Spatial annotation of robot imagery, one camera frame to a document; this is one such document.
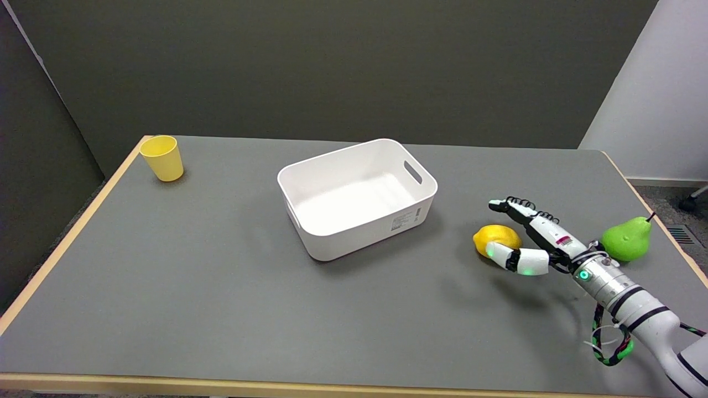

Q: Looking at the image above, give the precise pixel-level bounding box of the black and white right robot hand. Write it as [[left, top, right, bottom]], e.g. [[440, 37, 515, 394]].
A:
[[486, 196, 606, 276]]

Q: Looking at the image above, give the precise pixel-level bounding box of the yellow lemon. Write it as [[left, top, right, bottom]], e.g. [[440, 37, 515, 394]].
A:
[[473, 224, 523, 258]]

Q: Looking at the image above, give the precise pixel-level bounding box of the green pear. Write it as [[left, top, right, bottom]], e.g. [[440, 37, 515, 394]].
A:
[[601, 213, 657, 263]]

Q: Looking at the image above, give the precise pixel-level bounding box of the floor vent grille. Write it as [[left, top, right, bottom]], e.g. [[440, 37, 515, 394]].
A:
[[665, 224, 699, 247]]

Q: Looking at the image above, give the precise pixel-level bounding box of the black chair caster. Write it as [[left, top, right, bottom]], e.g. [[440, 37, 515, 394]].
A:
[[679, 187, 708, 213]]

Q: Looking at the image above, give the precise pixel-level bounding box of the white plastic storage bin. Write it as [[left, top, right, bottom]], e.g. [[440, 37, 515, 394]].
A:
[[277, 138, 439, 262]]

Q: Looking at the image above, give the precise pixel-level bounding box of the yellow plastic cup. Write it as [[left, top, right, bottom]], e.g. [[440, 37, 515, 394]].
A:
[[139, 135, 184, 182]]

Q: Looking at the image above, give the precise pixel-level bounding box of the black and green braided cable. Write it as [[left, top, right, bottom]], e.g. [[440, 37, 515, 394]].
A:
[[591, 303, 708, 367]]

